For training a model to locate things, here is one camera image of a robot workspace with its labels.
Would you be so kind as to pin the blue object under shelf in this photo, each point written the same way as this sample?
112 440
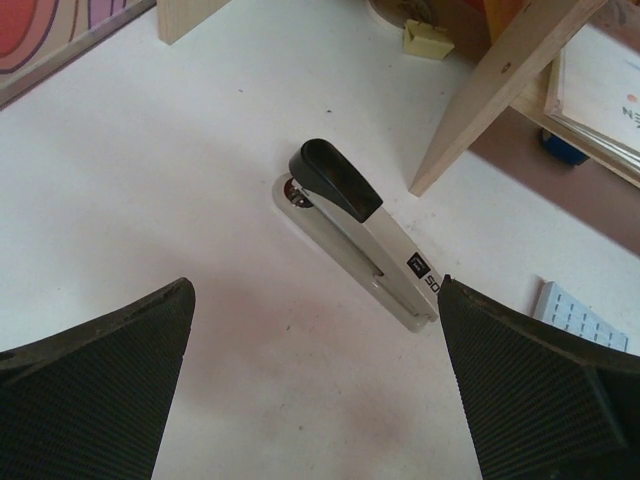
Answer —
560 149

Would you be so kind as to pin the wooden bookshelf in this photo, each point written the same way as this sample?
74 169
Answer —
512 66

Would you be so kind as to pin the white notebook under shelf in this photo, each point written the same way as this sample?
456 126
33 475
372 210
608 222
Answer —
594 91

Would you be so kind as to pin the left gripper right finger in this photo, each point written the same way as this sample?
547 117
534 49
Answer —
540 403

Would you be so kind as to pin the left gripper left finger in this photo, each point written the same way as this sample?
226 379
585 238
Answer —
92 402

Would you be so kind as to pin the grey black stapler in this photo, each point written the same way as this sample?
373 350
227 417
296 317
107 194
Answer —
332 203

